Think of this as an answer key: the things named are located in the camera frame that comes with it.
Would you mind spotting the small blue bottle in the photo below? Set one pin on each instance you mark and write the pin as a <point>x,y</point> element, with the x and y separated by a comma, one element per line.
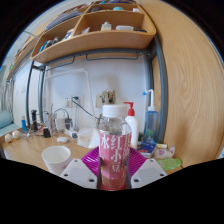
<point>24,125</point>

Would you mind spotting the light wooden wardrobe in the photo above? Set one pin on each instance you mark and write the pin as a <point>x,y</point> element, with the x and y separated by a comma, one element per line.
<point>193,83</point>

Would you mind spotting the white crumpled bag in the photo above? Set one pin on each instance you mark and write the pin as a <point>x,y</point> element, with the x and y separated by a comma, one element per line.
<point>88,137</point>

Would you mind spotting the white power strip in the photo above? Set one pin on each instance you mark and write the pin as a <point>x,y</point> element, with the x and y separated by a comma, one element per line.
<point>61,123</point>

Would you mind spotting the wooden shelf unit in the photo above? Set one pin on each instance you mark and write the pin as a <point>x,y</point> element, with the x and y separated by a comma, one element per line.
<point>100,41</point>

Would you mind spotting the white red-pump dispenser bottle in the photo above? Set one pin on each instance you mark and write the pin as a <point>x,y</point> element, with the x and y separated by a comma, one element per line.
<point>134,128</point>

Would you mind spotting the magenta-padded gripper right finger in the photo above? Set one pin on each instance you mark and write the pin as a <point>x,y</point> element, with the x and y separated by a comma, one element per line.
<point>148,173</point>

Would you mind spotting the clear pink-labelled drink bottle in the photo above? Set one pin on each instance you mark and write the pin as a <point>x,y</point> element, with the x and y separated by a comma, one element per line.
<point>113,153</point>

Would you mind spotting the white paper cup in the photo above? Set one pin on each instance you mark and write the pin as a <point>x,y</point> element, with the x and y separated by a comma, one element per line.
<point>55,159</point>

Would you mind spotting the pink white packet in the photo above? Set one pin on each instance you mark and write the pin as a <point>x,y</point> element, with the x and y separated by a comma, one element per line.
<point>165,153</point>

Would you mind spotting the teal cushion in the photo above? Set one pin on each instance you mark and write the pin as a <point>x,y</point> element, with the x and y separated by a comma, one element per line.
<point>5,120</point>

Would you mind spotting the blue box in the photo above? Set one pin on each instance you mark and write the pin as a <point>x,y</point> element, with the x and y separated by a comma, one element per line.
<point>146,148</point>

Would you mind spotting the green packet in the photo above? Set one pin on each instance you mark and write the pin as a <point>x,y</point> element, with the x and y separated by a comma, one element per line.
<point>170,164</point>

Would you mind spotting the blue wash bottle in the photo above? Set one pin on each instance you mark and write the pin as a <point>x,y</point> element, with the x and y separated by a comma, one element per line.
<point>151,125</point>

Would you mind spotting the brown tree figurine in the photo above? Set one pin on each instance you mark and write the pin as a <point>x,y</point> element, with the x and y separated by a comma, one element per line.
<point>108,96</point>

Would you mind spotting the grey metal frame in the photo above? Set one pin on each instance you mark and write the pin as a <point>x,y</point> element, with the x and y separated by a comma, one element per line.
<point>162,93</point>

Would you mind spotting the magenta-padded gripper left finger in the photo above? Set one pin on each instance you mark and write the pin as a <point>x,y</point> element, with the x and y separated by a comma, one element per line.
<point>78,173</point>

